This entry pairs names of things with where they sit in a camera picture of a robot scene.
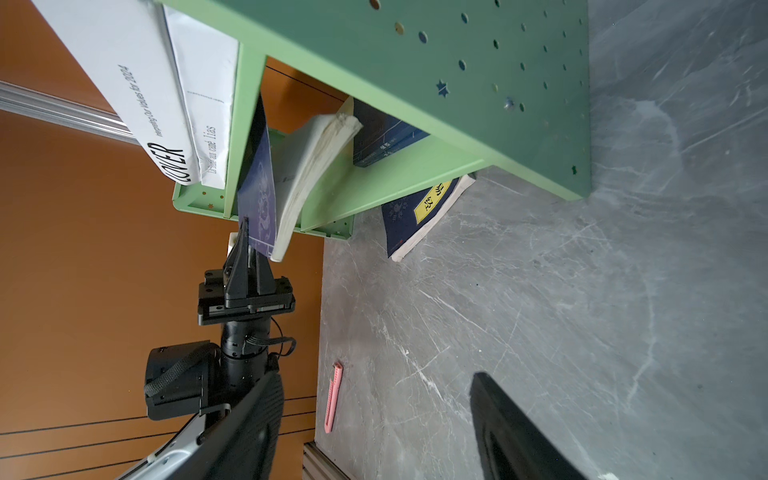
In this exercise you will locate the white LOVER book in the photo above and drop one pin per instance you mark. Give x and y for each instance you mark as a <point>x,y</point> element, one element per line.
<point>124,49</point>

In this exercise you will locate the green two-tier shelf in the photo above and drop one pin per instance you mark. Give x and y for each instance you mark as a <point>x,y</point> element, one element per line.
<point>492,83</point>

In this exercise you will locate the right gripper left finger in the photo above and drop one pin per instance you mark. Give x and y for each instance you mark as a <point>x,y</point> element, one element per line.
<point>243,445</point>

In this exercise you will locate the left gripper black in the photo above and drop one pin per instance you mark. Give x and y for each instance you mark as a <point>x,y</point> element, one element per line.
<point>205,377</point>

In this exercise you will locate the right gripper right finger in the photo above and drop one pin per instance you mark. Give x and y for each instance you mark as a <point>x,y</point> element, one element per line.
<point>510,446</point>

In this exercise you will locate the pink strip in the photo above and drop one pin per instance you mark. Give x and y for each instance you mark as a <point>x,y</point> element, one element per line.
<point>332,397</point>

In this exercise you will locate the blue book with yellow label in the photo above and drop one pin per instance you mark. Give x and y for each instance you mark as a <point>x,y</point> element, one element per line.
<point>281,176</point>

